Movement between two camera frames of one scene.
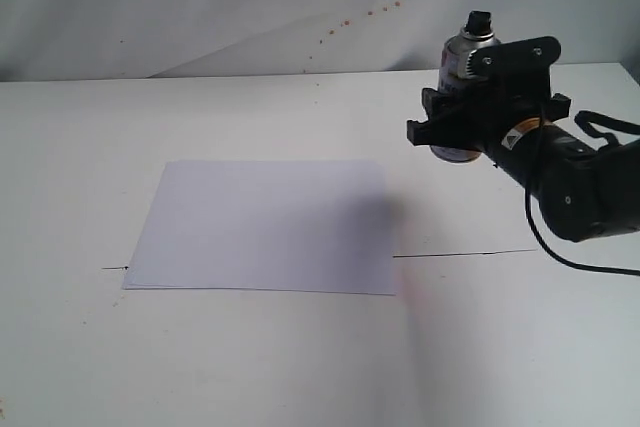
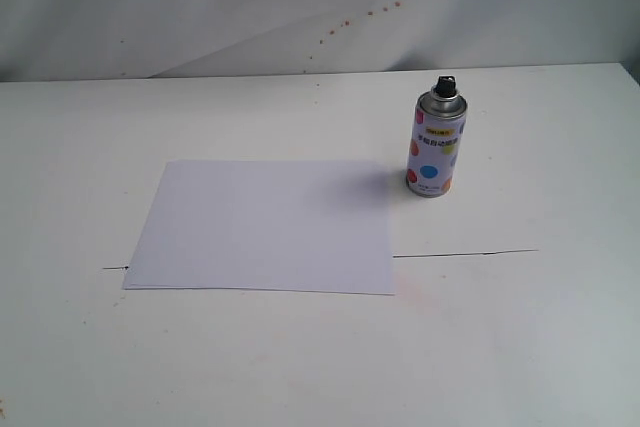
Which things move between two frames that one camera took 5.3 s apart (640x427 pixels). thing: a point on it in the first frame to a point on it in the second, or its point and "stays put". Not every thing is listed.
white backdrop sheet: x=148 y=13 stays put
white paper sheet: x=315 y=226 stays put
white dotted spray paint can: x=476 y=35 to x=436 y=139
